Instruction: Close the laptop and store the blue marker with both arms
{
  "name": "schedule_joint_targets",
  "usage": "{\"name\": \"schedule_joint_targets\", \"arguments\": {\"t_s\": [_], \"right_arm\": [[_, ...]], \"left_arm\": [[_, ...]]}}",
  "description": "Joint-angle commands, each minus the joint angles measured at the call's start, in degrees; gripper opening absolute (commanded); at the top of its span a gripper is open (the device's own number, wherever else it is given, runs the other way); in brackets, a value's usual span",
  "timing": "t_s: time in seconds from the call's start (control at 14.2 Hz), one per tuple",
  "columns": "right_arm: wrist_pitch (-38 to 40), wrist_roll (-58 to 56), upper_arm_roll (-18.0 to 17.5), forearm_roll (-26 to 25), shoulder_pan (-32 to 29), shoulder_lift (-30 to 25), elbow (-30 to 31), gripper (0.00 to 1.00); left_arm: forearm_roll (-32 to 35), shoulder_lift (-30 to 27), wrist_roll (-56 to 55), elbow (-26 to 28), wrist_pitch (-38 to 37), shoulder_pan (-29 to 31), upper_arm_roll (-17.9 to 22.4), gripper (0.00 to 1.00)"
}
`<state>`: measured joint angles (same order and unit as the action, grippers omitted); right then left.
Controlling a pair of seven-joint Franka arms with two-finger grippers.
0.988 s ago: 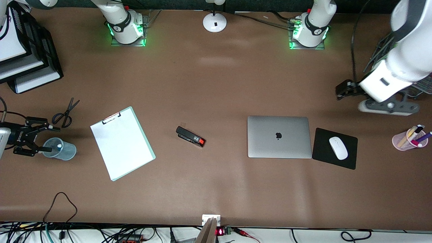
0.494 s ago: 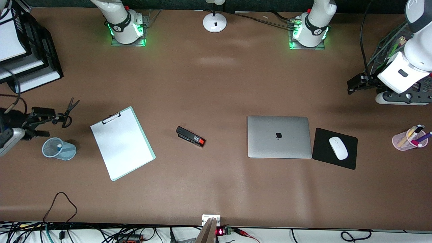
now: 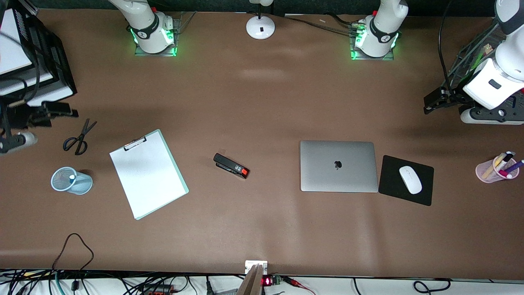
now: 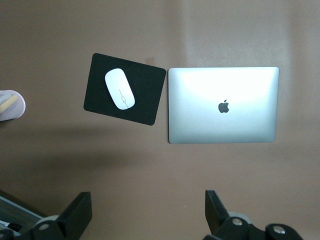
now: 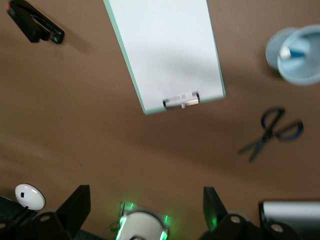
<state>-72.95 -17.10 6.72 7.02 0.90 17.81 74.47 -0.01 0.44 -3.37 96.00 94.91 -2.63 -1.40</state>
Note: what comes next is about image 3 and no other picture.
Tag light blue mesh pen cup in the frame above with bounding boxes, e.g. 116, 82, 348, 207
51, 167, 93, 195

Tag yellow marker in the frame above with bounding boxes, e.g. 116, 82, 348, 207
482, 156, 502, 179

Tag black scissors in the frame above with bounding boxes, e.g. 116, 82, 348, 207
63, 118, 98, 156

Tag grey wire mesh tray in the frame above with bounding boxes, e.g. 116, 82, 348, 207
447, 25, 506, 95

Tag white round lamp base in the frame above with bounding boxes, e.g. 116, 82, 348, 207
246, 0, 276, 40

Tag black stacked document tray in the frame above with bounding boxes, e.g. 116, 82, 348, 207
0, 0, 78, 108

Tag silver laptop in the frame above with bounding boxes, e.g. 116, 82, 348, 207
300, 141, 379, 193

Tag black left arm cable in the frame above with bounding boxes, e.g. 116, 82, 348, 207
438, 0, 457, 89

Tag black coiled cable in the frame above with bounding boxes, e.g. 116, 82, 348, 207
413, 278, 452, 294

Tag white label plate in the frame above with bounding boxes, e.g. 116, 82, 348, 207
245, 260, 268, 274

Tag black looped cable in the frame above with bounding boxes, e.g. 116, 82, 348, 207
52, 233, 95, 273

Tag black mouse pad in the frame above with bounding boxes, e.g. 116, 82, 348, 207
378, 155, 434, 207

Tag black cables by arm base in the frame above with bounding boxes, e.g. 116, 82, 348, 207
282, 14, 363, 36

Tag pink translucent pen cup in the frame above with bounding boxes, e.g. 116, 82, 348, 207
476, 155, 520, 184

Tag white paper sheet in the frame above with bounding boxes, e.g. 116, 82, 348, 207
110, 132, 185, 218

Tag black stapler with red end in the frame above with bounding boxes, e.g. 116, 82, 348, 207
213, 153, 250, 179

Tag white computer mouse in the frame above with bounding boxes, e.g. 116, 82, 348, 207
399, 166, 422, 195

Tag white marker with black cap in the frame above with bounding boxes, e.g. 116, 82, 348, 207
495, 151, 515, 169

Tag mint green clipboard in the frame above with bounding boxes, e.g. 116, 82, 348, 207
109, 129, 190, 220

